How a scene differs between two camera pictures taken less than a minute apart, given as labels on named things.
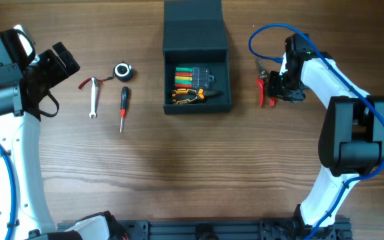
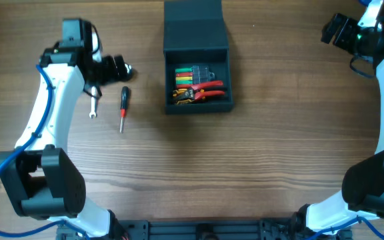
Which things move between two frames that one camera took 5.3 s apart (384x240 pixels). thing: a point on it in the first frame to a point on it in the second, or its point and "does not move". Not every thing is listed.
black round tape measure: [123, 71] does not move
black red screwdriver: [124, 105] does not move
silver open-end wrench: [93, 114] does not move
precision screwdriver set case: [192, 77] does not move
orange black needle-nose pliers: [181, 96] does not move
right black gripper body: [279, 85] to [339, 32]
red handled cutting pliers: [261, 83] to [201, 94]
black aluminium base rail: [203, 229] does not move
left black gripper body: [44, 71] to [113, 69]
